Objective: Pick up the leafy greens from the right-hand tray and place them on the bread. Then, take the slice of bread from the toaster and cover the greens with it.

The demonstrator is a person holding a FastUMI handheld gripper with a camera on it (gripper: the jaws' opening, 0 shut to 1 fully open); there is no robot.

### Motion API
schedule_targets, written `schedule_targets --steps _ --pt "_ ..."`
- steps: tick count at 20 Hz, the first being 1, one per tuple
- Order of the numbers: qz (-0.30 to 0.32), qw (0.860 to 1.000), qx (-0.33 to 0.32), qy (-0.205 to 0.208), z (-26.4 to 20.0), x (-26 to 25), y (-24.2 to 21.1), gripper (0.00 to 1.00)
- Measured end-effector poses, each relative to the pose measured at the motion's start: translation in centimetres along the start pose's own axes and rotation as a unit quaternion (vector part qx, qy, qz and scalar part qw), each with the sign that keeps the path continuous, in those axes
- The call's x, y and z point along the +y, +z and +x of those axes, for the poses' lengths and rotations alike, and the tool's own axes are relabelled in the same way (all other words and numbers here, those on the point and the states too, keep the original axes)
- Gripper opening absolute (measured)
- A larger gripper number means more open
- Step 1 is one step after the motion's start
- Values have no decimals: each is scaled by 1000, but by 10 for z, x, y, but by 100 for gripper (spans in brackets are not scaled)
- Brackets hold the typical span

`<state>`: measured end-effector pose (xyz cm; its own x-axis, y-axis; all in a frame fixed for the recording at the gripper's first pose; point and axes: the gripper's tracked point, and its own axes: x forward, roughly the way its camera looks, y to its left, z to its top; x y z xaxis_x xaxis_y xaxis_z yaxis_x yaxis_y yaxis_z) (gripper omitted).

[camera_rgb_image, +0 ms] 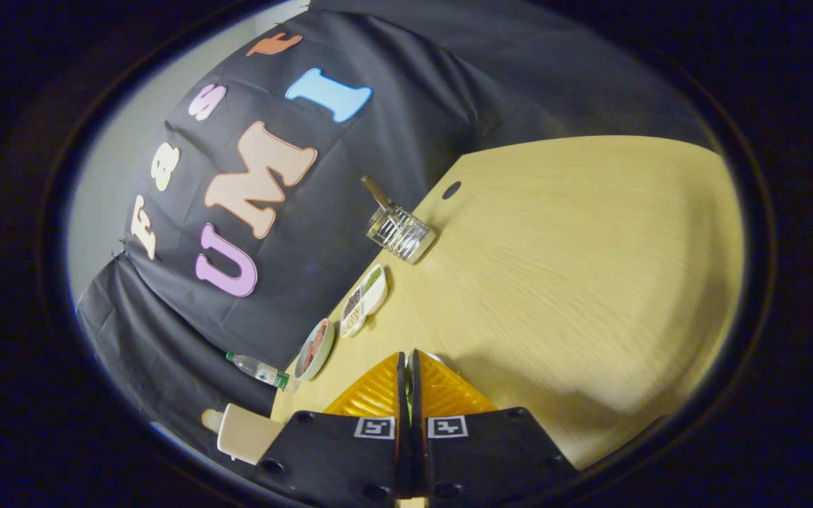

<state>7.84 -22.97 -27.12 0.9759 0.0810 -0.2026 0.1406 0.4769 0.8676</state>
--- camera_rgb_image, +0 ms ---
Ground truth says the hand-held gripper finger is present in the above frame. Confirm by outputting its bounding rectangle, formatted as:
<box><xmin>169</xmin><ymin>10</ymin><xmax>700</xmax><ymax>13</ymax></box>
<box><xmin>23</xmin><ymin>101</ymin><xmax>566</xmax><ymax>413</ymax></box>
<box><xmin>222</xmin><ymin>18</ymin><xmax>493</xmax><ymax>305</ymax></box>
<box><xmin>410</xmin><ymin>349</ymin><xmax>580</xmax><ymax>503</ymax></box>
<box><xmin>255</xmin><ymin>351</ymin><xmax>411</xmax><ymax>505</ymax></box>

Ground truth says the white divided seasoning dish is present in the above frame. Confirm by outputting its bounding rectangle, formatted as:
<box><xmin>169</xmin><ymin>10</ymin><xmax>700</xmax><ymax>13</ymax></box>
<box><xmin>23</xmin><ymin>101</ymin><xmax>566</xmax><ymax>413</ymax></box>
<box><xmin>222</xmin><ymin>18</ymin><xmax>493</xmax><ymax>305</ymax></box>
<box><xmin>339</xmin><ymin>264</ymin><xmax>388</xmax><ymax>338</ymax></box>

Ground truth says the light teal plate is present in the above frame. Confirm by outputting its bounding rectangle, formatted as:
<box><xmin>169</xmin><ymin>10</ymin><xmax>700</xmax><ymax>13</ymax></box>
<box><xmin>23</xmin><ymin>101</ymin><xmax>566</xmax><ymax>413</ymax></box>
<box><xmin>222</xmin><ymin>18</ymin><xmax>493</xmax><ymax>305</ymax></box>
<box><xmin>294</xmin><ymin>317</ymin><xmax>335</xmax><ymax>382</ymax></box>

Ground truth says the clear water bottle green cap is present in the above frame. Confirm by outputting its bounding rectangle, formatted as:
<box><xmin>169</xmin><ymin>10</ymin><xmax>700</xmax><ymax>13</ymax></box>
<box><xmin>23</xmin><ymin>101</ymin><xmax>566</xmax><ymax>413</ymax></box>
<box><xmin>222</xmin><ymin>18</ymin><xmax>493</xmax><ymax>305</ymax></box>
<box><xmin>225</xmin><ymin>351</ymin><xmax>291</xmax><ymax>390</ymax></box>

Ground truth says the white toaster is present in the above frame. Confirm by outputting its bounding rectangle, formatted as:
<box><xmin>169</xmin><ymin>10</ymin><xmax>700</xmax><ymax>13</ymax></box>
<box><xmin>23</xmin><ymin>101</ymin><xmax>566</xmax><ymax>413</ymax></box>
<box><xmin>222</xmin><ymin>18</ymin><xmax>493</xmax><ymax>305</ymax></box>
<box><xmin>217</xmin><ymin>404</ymin><xmax>287</xmax><ymax>466</ymax></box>

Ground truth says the ribbed clear glass cup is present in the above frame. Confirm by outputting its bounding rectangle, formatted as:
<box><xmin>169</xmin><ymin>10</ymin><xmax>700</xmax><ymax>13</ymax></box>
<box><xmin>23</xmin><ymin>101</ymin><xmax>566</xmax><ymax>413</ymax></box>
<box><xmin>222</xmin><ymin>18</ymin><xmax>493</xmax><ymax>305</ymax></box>
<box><xmin>366</xmin><ymin>203</ymin><xmax>438</xmax><ymax>265</ymax></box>

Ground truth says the wooden handle spoon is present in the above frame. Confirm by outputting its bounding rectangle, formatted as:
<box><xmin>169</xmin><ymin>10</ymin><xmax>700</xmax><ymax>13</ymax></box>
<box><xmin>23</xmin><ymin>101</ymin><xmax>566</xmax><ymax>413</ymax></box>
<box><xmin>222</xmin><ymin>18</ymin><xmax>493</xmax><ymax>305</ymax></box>
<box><xmin>361</xmin><ymin>175</ymin><xmax>393</xmax><ymax>210</ymax></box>

